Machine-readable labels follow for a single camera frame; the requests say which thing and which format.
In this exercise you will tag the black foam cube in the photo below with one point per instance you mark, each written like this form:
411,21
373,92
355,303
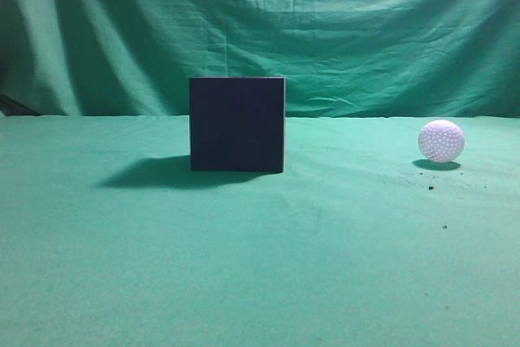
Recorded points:
237,124

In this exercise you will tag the white dimpled golf ball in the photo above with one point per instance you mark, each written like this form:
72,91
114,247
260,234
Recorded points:
441,141

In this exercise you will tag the green cloth backdrop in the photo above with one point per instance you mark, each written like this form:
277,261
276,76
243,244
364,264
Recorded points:
340,58

